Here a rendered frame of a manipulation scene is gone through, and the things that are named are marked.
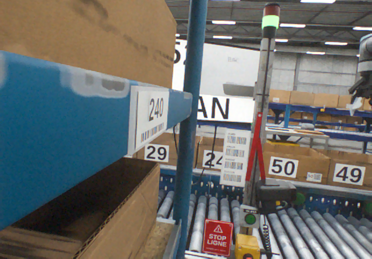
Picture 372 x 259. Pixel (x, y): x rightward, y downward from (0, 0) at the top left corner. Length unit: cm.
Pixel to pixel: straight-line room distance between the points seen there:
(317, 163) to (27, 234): 141
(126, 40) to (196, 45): 19
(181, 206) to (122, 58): 27
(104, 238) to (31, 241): 17
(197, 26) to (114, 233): 28
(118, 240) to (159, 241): 13
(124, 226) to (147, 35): 17
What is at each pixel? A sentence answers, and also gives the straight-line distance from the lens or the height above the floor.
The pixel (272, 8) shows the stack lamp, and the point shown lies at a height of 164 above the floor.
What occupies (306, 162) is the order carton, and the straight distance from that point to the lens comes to 149.
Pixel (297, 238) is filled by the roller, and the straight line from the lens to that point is 121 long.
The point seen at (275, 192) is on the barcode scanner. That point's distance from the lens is 76.
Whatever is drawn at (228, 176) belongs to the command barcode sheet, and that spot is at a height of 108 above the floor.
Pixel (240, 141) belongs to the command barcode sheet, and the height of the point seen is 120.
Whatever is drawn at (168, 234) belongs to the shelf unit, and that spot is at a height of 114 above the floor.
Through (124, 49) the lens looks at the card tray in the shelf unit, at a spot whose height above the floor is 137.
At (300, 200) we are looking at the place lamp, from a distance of 147.
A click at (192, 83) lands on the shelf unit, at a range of 33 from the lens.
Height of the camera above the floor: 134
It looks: 6 degrees down
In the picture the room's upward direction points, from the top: 5 degrees clockwise
